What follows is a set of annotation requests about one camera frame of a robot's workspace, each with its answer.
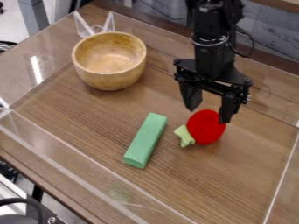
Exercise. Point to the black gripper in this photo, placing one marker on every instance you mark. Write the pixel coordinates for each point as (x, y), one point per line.
(211, 72)

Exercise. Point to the red plush strawberry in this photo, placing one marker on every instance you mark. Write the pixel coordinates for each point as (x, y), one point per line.
(203, 128)

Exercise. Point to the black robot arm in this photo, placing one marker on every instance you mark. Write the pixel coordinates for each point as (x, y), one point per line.
(214, 19)

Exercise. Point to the green rectangular block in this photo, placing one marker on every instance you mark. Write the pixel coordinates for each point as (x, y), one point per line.
(142, 146)

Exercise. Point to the wooden bowl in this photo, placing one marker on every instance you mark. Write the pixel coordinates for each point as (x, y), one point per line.
(110, 60)

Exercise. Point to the clear acrylic tray enclosure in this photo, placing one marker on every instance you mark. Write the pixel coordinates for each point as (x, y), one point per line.
(101, 149)

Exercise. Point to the black metal bracket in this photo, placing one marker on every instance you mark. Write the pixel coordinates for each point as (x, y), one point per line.
(50, 216)

